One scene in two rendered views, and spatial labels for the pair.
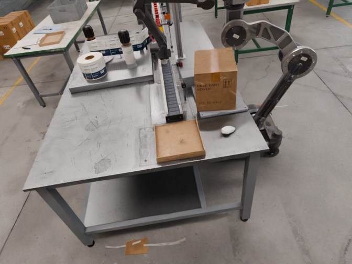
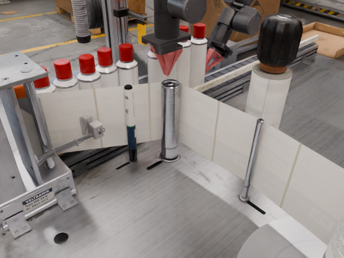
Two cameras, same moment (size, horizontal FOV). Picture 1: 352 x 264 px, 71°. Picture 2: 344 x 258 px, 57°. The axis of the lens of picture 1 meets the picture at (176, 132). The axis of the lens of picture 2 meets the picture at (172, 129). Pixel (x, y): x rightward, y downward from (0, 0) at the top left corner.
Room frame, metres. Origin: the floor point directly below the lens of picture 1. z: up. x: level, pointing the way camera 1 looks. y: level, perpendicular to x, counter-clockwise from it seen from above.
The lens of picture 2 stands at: (2.53, 0.60, 1.35)
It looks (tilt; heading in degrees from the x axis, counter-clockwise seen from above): 35 degrees down; 227
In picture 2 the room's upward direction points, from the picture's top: 1 degrees clockwise
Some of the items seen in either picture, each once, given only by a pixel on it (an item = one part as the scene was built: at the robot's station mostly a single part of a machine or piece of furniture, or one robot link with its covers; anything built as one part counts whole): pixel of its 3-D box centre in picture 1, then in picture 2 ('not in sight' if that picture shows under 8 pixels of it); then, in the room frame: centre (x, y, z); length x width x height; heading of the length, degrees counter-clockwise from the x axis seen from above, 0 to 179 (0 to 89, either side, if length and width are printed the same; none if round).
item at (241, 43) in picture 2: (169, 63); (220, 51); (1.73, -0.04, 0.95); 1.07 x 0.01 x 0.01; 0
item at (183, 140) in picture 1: (177, 137); (324, 38); (1.02, 0.00, 0.85); 0.30 x 0.26 x 0.04; 0
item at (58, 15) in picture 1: (68, 8); not in sight; (4.07, 1.26, 0.91); 0.60 x 0.40 x 0.22; 178
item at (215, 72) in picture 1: (214, 79); (234, 6); (1.35, -0.30, 0.99); 0.30 x 0.24 x 0.27; 170
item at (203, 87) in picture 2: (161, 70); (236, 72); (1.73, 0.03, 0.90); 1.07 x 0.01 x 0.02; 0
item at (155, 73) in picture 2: not in sight; (157, 74); (2.04, 0.00, 0.98); 0.05 x 0.05 x 0.20
